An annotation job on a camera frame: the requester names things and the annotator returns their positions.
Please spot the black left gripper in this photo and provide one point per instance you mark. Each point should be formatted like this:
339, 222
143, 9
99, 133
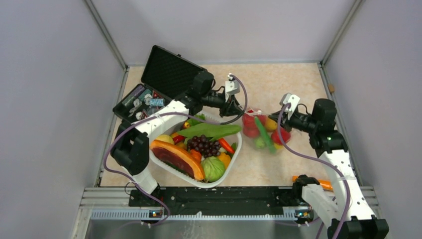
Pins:
230, 106

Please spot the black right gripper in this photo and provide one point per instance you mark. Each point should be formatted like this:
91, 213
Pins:
287, 119

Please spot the clear zip top bag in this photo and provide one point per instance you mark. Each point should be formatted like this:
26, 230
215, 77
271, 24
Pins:
250, 140

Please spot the small red toy tomato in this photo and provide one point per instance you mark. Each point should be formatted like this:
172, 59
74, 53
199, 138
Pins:
277, 135

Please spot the red toy bell pepper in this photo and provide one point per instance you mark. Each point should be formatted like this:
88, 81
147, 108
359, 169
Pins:
250, 129

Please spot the yellow toy lemon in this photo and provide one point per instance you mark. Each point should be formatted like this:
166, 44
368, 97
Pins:
278, 146

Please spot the small green toy cabbage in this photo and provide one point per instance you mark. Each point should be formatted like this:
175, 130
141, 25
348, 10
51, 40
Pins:
259, 143

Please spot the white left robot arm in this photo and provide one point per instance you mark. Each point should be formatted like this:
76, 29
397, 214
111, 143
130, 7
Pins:
131, 148

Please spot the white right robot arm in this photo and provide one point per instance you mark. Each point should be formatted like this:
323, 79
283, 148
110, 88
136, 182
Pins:
348, 215

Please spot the green toy lettuce leaf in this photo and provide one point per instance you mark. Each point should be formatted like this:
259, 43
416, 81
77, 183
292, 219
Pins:
212, 131

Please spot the purple toy grapes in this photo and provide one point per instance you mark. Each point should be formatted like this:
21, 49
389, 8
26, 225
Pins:
204, 145

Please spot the white plastic basket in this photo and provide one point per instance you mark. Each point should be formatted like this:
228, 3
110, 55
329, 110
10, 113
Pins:
180, 141

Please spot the black foam-lined case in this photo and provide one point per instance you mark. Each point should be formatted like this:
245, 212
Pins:
167, 78

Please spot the large green toy cabbage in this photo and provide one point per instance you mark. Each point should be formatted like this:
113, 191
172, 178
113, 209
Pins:
213, 169

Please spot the orange marker pen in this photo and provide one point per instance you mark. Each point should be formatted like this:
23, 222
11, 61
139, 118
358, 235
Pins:
325, 184

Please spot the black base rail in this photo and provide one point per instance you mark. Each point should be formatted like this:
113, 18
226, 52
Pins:
226, 201

